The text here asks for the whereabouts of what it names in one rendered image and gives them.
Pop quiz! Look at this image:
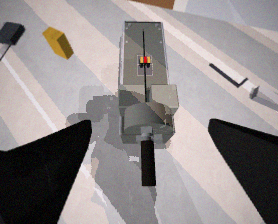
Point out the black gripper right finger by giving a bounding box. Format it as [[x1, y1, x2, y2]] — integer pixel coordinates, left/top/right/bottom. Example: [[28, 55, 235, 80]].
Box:
[[208, 118, 278, 224]]

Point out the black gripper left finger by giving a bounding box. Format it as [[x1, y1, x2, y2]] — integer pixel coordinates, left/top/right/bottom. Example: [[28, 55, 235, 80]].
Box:
[[0, 120, 92, 224]]

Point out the black l-shaped bar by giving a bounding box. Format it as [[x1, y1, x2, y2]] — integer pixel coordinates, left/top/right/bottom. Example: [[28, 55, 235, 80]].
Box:
[[209, 63, 249, 88]]

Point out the grey rectangular block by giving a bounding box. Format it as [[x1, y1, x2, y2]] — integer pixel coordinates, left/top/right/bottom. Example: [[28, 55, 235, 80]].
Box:
[[251, 86, 278, 111]]

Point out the small brass block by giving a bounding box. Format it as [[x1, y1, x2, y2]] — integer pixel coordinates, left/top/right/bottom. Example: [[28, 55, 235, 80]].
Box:
[[42, 27, 74, 60]]

